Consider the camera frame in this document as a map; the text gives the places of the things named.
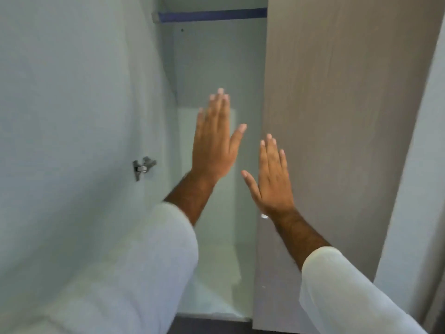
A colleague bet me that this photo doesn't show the metal door hinge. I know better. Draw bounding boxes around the metal door hinge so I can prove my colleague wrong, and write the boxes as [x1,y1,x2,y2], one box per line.
[132,156,157,182]

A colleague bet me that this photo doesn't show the white wardrobe door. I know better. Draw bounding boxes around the white wardrobe door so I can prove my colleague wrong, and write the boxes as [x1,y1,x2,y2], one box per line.
[0,0,182,334]

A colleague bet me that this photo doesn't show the person's right forearm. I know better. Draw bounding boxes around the person's right forearm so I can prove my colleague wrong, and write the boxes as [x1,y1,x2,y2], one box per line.
[268,207,429,334]

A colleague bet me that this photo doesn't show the person's left forearm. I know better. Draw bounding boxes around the person's left forearm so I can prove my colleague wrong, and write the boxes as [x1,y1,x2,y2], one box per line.
[21,171,218,334]

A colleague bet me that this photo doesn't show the person's left hand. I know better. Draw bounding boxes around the person's left hand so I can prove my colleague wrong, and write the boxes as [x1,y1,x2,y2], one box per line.
[191,88,248,187]

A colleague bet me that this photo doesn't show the blue hanging rail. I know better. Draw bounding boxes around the blue hanging rail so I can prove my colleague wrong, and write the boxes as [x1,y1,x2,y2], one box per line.
[152,7,268,24]

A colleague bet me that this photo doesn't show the wood grain wardrobe door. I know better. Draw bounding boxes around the wood grain wardrobe door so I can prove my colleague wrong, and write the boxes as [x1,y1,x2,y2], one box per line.
[252,0,445,334]

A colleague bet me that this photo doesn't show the white wardrobe body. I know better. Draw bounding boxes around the white wardrobe body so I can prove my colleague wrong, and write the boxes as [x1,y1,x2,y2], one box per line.
[152,0,269,322]

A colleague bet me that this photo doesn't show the person's right hand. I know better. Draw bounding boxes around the person's right hand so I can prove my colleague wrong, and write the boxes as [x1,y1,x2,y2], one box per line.
[241,133,296,220]

